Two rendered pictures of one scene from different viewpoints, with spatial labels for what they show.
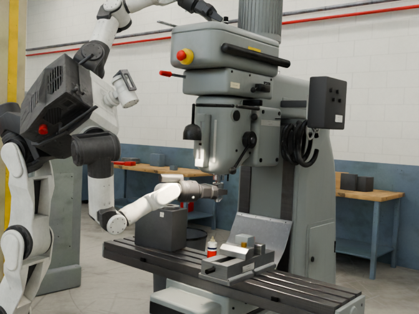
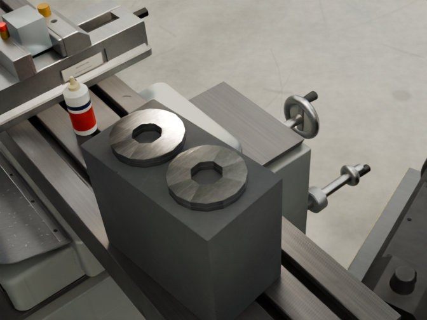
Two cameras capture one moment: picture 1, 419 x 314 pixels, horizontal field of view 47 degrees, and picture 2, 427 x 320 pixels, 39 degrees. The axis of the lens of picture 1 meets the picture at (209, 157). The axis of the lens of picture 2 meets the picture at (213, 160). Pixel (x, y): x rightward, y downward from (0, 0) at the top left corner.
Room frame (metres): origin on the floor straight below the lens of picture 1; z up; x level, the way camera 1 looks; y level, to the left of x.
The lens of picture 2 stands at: (2.73, 0.40, 1.60)
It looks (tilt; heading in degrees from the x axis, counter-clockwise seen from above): 44 degrees down; 196
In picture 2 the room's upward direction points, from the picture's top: 5 degrees counter-clockwise
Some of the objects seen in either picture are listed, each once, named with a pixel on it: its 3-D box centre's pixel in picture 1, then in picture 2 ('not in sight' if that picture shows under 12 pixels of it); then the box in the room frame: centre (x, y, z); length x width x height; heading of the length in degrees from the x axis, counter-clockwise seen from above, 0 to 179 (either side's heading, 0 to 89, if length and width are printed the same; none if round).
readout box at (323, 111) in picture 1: (328, 103); not in sight; (2.02, -0.49, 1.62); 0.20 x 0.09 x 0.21; 141
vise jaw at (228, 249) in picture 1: (236, 250); (58, 29); (1.86, -0.12, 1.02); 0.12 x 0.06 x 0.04; 53
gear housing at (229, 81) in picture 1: (229, 85); not in sight; (2.04, -0.07, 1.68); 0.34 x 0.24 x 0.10; 141
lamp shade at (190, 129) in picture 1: (192, 131); not in sight; (1.83, 0.07, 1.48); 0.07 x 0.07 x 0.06
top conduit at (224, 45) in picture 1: (257, 56); not in sight; (1.94, -0.18, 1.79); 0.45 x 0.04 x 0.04; 141
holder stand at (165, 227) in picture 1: (161, 225); (184, 209); (2.25, 0.22, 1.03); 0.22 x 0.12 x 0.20; 58
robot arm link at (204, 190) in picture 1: (198, 192); not in sight; (1.96, 0.04, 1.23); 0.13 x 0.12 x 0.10; 29
